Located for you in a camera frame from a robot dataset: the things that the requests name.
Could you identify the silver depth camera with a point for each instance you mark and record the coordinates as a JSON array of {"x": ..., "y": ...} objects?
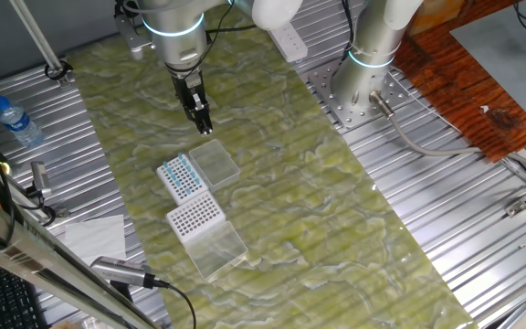
[
  {"x": 121, "y": 272},
  {"x": 40, "y": 176}
]

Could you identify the brown wooden tabletop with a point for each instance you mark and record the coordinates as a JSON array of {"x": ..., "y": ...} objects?
[{"x": 450, "y": 91}]

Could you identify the grey mat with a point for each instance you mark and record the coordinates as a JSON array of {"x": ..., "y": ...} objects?
[{"x": 509, "y": 55}]

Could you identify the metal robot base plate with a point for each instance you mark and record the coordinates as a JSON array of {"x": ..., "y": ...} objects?
[{"x": 336, "y": 105}]

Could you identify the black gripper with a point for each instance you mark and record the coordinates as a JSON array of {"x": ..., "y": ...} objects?
[{"x": 185, "y": 87}]

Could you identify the green marble pattern mat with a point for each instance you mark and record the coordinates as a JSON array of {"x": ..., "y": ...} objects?
[{"x": 290, "y": 205}]

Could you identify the black keyboard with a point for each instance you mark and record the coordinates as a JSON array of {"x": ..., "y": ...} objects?
[{"x": 3, "y": 301}]

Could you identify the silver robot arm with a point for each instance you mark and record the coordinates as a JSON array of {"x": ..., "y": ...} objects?
[{"x": 176, "y": 18}]

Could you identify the white pipette tip holder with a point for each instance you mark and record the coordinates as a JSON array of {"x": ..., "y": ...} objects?
[
  {"x": 194, "y": 217},
  {"x": 185, "y": 183}
]

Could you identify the white paper sheet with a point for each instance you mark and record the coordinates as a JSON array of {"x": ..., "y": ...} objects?
[{"x": 94, "y": 237}]

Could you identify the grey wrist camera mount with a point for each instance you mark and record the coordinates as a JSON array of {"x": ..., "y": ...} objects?
[{"x": 130, "y": 36}]

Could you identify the aluminium frame beam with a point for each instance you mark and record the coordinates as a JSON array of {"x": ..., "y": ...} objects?
[{"x": 39, "y": 260}]

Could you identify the aluminium pole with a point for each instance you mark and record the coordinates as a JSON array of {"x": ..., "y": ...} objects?
[{"x": 34, "y": 32}]

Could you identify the white power strip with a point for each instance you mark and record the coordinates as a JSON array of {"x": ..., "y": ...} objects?
[{"x": 292, "y": 45}]

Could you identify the clear water bottle blue cap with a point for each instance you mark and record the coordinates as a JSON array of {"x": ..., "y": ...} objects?
[{"x": 18, "y": 123}]

